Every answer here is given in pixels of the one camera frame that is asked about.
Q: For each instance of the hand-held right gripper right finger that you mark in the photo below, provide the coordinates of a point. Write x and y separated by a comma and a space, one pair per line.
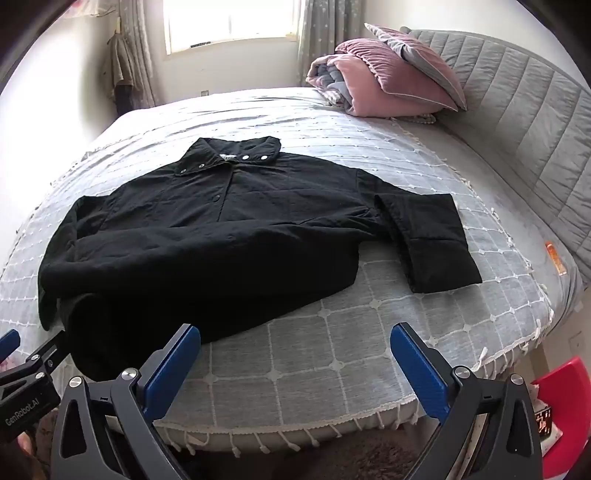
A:
418, 369

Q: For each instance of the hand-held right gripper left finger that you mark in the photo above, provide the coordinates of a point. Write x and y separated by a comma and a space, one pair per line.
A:
171, 364

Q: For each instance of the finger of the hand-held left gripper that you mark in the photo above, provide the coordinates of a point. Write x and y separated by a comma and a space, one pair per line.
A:
8, 346
48, 353

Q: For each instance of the black jacket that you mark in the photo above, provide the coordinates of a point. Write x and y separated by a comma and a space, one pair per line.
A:
207, 240

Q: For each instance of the grey checked bedspread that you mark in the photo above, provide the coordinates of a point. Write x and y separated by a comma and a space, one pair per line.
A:
323, 332

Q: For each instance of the white printed packet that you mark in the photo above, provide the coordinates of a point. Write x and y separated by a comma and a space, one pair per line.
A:
547, 422

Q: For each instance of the brown fluffy garment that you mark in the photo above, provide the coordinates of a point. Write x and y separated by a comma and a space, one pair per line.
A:
300, 457

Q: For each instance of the red chair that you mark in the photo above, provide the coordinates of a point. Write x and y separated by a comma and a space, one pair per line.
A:
572, 397

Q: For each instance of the orange mattress label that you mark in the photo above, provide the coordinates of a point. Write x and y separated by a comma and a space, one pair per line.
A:
555, 258

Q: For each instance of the grey bed mattress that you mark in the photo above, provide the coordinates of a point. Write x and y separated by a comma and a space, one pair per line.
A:
517, 221

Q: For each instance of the hanging grey garment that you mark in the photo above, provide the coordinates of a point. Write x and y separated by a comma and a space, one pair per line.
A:
120, 64

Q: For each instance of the grey quilted headboard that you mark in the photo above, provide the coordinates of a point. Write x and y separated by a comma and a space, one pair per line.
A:
531, 92

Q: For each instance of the folded pink quilt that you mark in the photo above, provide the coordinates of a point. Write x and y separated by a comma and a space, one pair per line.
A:
355, 69

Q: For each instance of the pink and grey pillow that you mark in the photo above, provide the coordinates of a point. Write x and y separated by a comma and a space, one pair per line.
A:
415, 60

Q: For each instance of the grey dotted curtain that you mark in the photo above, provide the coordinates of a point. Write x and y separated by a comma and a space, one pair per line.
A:
323, 37
141, 46

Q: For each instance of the small black bar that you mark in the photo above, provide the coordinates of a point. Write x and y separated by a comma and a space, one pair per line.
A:
201, 44

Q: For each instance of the window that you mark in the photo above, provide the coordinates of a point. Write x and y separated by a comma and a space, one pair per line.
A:
231, 23

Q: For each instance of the covered air conditioner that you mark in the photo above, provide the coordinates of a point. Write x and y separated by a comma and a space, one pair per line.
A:
92, 7

